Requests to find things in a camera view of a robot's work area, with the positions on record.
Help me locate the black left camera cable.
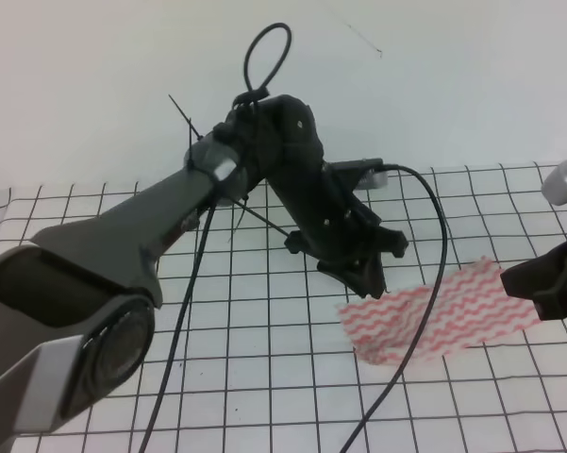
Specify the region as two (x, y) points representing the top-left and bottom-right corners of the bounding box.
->
(339, 162), (449, 453)

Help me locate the white black-grid tablecloth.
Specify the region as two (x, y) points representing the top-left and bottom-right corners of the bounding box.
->
(0, 163), (567, 452)

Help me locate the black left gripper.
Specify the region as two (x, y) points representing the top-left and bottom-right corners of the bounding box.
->
(268, 162), (409, 297)

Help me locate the black cable loop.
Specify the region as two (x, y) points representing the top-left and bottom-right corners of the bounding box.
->
(136, 22), (293, 453)

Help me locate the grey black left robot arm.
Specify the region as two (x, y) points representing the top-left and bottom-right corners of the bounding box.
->
(0, 95), (408, 452)

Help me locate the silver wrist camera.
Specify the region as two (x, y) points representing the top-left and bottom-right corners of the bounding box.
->
(332, 159), (388, 191)
(542, 160), (567, 206)

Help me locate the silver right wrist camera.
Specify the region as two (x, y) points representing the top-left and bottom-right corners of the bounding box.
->
(542, 160), (567, 206)

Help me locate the pink wavy-striped towel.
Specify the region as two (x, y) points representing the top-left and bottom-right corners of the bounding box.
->
(338, 258), (540, 365)

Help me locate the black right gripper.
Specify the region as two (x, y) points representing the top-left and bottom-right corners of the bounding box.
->
(501, 241), (567, 321)

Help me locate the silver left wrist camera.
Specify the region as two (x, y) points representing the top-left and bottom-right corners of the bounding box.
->
(332, 159), (388, 191)

